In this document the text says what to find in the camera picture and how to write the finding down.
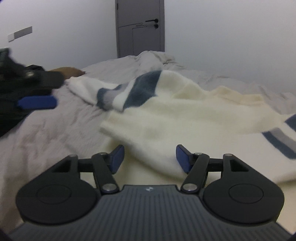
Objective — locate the grey wall switch panel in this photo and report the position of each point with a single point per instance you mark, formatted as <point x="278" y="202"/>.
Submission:
<point x="20" y="33"/>

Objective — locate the grey door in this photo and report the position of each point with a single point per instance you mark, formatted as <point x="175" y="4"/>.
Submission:
<point x="133" y="34"/>

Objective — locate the black door handle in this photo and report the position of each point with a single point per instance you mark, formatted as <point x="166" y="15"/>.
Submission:
<point x="155" y="23"/>

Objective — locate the grey bed sheet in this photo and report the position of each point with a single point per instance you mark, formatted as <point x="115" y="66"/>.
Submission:
<point x="47" y="136"/>

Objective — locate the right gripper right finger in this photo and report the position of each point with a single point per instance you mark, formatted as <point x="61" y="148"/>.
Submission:
<point x="195" y="166"/>

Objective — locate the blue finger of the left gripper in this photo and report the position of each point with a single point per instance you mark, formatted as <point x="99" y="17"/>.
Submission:
<point x="38" y="102"/>

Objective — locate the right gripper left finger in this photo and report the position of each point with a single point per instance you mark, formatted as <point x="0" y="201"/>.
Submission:
<point x="105" y="165"/>

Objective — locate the cream and blue striped sweater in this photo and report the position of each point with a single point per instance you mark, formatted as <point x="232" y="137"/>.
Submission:
<point x="159" y="110"/>

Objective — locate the brown pillow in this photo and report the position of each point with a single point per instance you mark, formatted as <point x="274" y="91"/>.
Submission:
<point x="69" y="72"/>

